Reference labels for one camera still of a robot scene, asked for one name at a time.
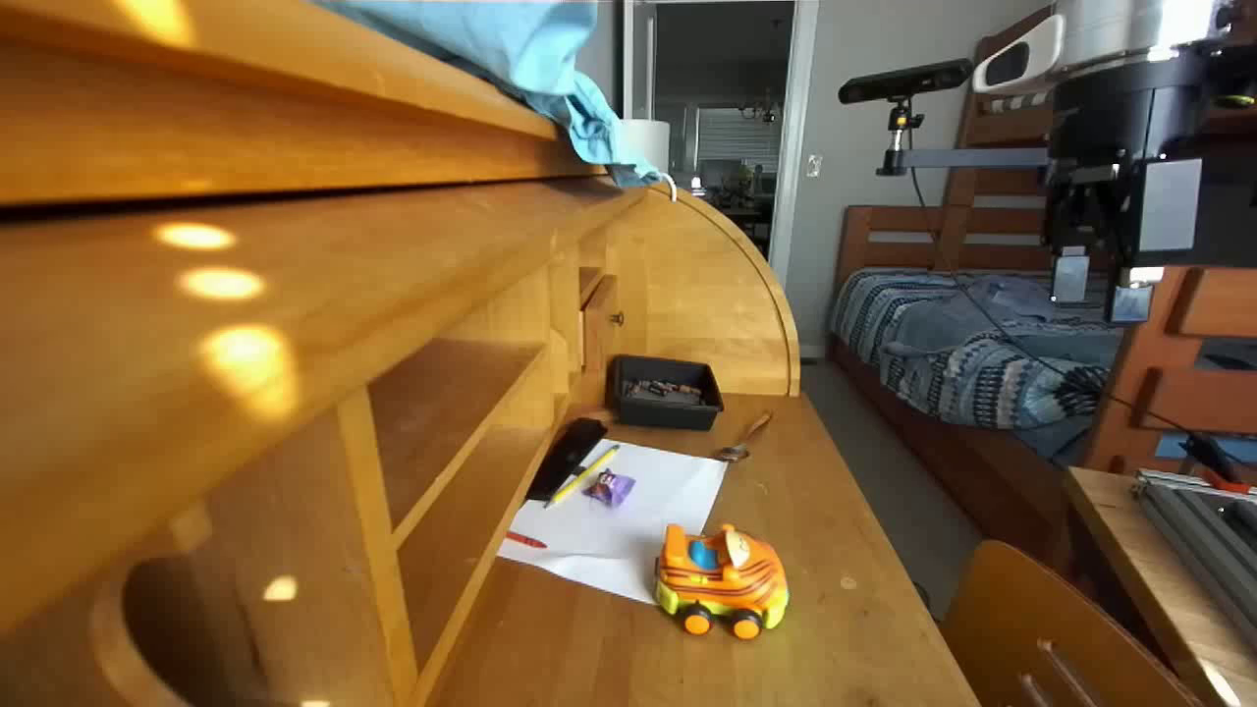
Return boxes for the orange striped toy car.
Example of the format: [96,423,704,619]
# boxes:
[649,521,792,642]

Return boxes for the wooden roll-top desk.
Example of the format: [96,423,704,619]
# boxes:
[0,0,806,707]

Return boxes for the black plastic tray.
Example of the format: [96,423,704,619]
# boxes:
[602,349,728,436]

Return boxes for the black case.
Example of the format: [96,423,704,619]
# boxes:
[521,413,611,508]

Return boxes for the yellow pen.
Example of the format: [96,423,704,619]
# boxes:
[543,441,624,510]

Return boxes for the small purple object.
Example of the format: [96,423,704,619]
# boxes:
[580,468,639,515]

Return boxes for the white paper sheet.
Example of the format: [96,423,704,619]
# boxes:
[496,436,729,607]

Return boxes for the white cylinder cup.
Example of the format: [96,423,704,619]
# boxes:
[611,114,675,179]

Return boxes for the light blue cloth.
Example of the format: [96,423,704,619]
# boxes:
[318,0,669,189]

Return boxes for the striped blue bed blanket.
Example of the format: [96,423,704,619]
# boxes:
[824,263,1130,436]

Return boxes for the grey metal bar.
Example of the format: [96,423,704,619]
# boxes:
[899,142,1052,171]

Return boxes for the wooden slatted rack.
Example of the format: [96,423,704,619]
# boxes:
[942,7,1065,276]

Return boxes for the brown wooden chair seat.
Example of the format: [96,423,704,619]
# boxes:
[940,539,1207,707]

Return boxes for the white paper label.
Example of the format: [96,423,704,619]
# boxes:
[1133,152,1207,260]

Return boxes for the wooden side table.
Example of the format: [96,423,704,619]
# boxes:
[1065,463,1257,707]

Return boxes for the grey aluminium rails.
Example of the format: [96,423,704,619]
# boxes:
[1130,468,1257,658]

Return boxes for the white door frame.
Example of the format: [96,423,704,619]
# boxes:
[762,0,824,293]

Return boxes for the black camera tripod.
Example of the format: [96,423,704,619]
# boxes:
[872,95,928,179]

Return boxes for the wooden bed frame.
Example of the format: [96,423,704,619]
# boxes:
[821,199,1092,569]

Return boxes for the black stereo camera bar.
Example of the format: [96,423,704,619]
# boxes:
[838,53,979,111]

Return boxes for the orange wooden frame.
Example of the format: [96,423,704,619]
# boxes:
[1078,263,1257,480]

